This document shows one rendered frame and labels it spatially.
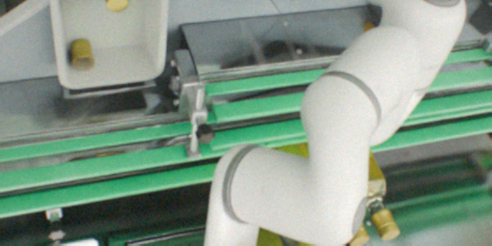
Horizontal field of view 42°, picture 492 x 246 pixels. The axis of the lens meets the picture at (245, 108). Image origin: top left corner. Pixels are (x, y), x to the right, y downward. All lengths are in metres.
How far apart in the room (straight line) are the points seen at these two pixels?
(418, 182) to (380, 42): 0.75
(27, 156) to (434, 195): 0.83
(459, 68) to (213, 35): 0.47
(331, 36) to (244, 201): 0.58
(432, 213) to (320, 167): 0.82
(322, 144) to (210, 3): 0.58
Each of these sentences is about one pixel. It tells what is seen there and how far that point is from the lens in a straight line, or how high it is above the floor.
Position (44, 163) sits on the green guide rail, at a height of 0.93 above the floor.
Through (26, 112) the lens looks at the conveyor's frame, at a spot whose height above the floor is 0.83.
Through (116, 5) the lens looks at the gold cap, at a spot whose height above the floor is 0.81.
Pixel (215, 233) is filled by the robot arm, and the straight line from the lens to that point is 0.70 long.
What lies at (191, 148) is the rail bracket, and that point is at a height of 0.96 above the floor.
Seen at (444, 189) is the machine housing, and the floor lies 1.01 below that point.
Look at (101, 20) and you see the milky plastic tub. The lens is 1.09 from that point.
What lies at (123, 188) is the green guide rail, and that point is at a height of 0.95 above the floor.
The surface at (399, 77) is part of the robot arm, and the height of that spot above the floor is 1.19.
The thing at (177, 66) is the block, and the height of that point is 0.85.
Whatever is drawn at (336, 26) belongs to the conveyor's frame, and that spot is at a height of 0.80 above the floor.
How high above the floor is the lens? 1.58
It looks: 37 degrees down
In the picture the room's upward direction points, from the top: 159 degrees clockwise
